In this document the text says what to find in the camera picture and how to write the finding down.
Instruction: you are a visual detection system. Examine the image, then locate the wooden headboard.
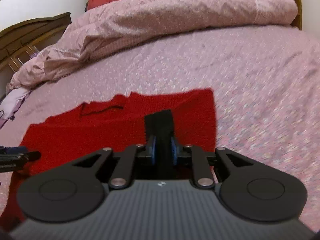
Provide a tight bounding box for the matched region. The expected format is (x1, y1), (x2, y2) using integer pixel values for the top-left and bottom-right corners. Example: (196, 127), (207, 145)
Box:
(0, 12), (72, 100)

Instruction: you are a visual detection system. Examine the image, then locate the red knit sweater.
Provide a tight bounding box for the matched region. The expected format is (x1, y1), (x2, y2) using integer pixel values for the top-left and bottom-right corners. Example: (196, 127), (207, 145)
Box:
(4, 88), (217, 230)

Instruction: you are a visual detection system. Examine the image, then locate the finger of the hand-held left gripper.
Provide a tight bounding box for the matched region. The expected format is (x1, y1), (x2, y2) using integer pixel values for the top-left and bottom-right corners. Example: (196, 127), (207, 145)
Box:
(0, 146), (42, 173)

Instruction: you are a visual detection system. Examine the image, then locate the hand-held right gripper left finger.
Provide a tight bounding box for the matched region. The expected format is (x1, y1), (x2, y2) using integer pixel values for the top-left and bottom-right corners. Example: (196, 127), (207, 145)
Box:
(72, 135), (157, 189)

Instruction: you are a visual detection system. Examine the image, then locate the lilac pillow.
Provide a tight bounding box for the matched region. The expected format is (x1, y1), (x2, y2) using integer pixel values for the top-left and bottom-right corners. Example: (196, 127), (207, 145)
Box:
(0, 87), (32, 128)

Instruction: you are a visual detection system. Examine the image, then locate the pink floral bed sheet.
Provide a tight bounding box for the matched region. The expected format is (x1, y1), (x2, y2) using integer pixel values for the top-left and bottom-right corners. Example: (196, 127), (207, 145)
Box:
(0, 26), (320, 233)

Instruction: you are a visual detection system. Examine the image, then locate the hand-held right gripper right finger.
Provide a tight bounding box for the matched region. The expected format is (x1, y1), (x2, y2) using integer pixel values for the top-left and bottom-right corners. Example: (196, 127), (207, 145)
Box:
(171, 136), (254, 189)

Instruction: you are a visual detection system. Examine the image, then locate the wooden bed side board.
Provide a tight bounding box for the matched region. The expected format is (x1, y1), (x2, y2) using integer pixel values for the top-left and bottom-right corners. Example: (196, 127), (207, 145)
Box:
(159, 0), (303, 30)

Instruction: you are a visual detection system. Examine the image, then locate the pink floral duvet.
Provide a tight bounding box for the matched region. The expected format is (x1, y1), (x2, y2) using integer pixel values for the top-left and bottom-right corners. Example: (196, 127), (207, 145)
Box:
(6, 0), (299, 91)

